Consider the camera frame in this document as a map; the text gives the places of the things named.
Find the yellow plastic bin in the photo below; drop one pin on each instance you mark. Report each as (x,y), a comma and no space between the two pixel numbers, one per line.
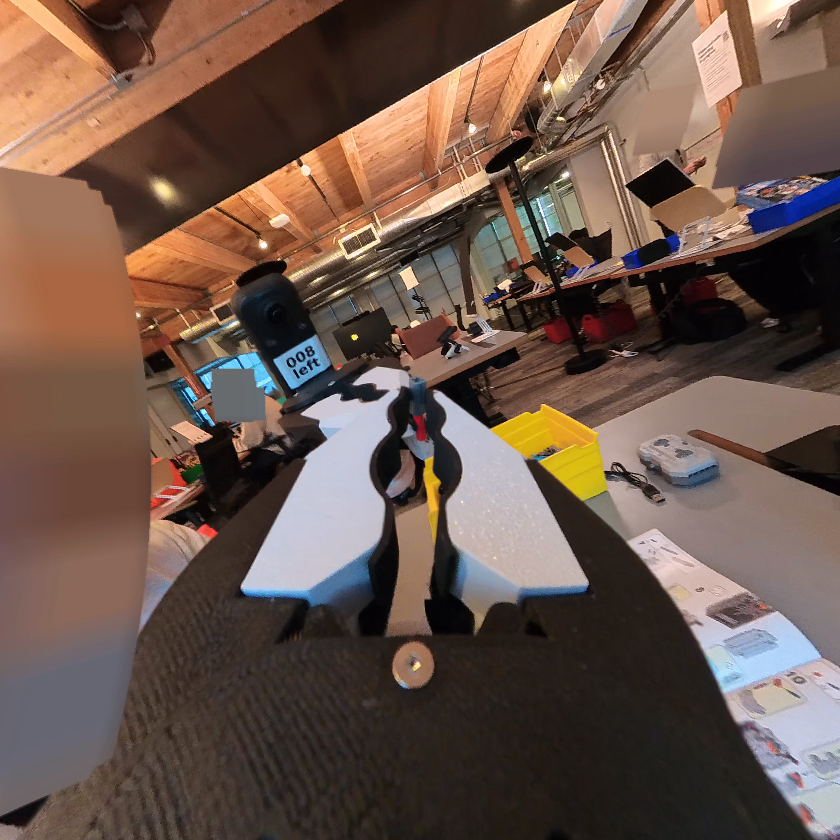
(571,466)

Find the long wooden table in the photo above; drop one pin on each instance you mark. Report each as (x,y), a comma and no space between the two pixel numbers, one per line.
(735,243)

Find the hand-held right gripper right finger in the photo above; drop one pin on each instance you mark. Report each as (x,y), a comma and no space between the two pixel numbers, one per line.
(512,518)

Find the grey battery hub module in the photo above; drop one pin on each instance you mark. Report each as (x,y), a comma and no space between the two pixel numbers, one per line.
(679,459)

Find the black computer monitor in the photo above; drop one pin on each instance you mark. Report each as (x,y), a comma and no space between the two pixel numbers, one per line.
(367,328)

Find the pile of loose bricks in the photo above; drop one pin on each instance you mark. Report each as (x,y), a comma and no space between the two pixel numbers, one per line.
(544,451)

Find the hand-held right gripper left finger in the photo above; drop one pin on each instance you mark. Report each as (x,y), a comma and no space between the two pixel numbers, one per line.
(328,518)

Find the black backpack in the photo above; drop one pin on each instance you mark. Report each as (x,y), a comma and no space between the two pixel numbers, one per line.
(712,321)

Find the grey axle with red end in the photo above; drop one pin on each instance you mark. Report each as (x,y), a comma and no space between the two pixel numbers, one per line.
(420,420)

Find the open instruction booklet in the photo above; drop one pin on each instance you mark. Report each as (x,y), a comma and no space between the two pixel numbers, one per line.
(754,656)

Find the blue plastic bin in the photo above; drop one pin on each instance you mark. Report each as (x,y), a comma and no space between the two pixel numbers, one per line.
(800,210)
(633,257)

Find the white ceiling vent grille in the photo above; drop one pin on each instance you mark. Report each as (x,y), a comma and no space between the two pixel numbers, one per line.
(359,239)

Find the black power box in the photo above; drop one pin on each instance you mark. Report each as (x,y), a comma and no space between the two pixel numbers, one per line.
(807,459)

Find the grey background table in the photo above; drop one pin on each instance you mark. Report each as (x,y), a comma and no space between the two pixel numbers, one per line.
(485,341)

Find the silver air duct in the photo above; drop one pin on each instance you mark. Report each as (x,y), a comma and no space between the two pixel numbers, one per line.
(420,220)

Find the person's white shirt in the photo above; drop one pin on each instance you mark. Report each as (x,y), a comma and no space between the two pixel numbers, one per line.
(170,558)

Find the red storage bag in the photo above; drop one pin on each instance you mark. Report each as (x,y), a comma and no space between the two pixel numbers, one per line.
(559,330)
(610,323)

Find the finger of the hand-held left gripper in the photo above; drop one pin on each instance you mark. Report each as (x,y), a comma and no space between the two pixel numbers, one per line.
(384,377)
(341,415)

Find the white paper notice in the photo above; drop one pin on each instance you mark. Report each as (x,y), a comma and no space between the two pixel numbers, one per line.
(718,62)

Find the black display board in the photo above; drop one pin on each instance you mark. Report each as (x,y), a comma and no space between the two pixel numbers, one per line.
(659,184)

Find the grey desk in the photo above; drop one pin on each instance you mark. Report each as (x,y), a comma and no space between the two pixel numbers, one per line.
(754,525)

